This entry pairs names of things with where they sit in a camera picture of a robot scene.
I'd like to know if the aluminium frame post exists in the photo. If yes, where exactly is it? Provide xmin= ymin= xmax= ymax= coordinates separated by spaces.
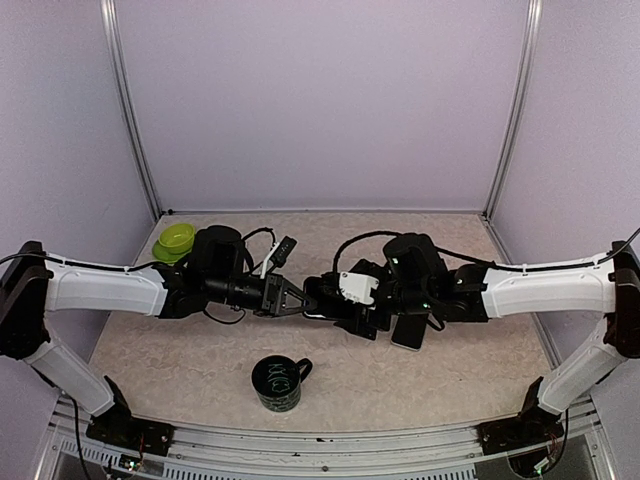
xmin=100 ymin=0 xmax=163 ymax=221
xmin=483 ymin=0 xmax=544 ymax=223

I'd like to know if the purple edged black phone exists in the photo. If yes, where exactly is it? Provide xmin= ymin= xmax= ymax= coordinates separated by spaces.
xmin=303 ymin=276 xmax=355 ymax=321

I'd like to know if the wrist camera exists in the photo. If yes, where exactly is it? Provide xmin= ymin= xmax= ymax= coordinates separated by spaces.
xmin=323 ymin=272 xmax=380 ymax=306
xmin=260 ymin=236 xmax=297 ymax=279

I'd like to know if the green plastic bowl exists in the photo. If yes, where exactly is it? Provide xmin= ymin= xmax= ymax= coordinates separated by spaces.
xmin=158 ymin=223 xmax=196 ymax=254

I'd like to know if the black mug green print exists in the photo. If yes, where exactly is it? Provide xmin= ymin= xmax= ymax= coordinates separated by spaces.
xmin=251 ymin=355 xmax=313 ymax=413

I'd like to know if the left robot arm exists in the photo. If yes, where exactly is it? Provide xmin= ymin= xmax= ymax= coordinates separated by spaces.
xmin=1 ymin=225 xmax=317 ymax=445

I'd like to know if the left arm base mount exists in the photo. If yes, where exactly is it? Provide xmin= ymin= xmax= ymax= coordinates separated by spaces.
xmin=86 ymin=408 xmax=175 ymax=457

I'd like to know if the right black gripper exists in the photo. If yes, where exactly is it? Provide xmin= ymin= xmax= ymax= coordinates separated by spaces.
xmin=337 ymin=259 xmax=434 ymax=340

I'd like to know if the black phone case right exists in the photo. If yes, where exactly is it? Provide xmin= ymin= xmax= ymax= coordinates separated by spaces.
xmin=349 ymin=259 xmax=389 ymax=282

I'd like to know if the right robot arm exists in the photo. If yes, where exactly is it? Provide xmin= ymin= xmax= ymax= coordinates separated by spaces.
xmin=330 ymin=232 xmax=639 ymax=444

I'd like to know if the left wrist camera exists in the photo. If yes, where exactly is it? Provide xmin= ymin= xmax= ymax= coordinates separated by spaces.
xmin=260 ymin=236 xmax=297 ymax=279

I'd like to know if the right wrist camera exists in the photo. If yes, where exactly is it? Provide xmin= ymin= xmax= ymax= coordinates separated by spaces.
xmin=323 ymin=272 xmax=380 ymax=306

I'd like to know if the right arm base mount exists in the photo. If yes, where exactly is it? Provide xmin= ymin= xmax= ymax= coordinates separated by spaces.
xmin=476 ymin=407 xmax=564 ymax=455

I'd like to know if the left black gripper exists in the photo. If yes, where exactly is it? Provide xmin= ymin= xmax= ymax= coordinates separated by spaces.
xmin=205 ymin=271 xmax=317 ymax=317

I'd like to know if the silver edged black phone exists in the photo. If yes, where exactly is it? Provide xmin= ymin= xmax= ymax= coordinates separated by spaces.
xmin=391 ymin=315 xmax=428 ymax=352

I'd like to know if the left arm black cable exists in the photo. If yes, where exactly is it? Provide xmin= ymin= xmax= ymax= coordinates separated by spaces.
xmin=0 ymin=226 xmax=279 ymax=480

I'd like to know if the left aluminium frame post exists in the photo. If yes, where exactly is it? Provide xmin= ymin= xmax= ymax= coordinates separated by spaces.
xmin=100 ymin=0 xmax=163 ymax=221

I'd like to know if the right aluminium frame post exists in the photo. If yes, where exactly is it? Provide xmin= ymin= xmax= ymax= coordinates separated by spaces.
xmin=483 ymin=0 xmax=544 ymax=223

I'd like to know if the front aluminium rail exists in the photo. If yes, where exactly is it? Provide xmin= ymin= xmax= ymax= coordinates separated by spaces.
xmin=34 ymin=397 xmax=616 ymax=480

